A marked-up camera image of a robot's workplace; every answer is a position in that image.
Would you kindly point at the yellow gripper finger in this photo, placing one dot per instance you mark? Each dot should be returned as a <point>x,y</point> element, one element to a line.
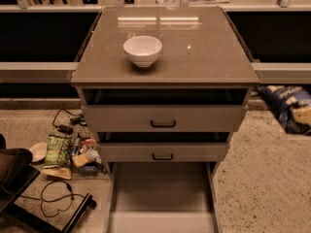
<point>302,115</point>

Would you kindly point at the blue chip bag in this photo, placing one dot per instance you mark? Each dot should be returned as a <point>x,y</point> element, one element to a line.
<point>282,99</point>

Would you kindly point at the grey drawer cabinet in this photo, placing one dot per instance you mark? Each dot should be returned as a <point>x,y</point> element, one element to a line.
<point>201,63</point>

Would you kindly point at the open bottom drawer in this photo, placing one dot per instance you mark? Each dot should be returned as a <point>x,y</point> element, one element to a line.
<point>162,197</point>

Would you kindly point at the yellow snack bag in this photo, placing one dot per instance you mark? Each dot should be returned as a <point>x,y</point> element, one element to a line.
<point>59,172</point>

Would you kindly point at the green chip bag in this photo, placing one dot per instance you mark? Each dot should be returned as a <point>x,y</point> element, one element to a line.
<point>57,151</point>

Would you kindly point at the white ceramic bowl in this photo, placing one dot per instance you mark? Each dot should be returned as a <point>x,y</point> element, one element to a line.
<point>143,51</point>

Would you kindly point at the black power adapter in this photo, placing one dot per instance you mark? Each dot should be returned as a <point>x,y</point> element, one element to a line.
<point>65,129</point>

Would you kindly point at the white plate on floor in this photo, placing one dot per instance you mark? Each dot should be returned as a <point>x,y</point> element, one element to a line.
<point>39,151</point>

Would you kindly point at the middle drawer with black handle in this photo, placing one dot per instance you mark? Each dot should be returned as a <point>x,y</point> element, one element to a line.
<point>184,152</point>

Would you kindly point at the drawer with black handle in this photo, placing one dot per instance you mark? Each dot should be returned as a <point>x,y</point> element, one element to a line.
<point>184,152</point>
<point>100,118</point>

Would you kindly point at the top drawer with black handle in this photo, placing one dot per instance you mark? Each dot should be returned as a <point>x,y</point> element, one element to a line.
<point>100,118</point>

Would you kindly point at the wire basket of snacks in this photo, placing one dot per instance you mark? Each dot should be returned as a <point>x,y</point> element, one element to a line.
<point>84,153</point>

